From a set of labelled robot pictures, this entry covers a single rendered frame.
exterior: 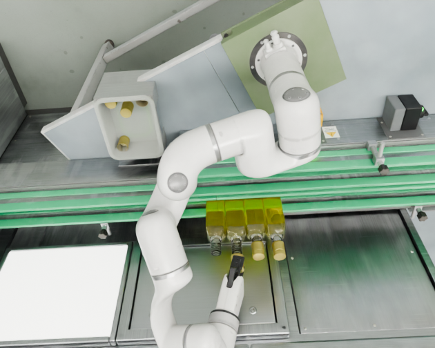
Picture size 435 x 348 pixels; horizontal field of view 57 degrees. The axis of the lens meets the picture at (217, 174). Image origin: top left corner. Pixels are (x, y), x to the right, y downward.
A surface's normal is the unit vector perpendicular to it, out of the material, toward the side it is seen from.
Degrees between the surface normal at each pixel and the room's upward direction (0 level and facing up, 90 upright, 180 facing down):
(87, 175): 90
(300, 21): 2
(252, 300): 90
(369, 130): 90
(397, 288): 90
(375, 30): 0
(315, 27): 2
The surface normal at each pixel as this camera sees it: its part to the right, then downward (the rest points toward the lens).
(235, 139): 0.16, 0.25
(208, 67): 0.01, 0.66
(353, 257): -0.09, -0.74
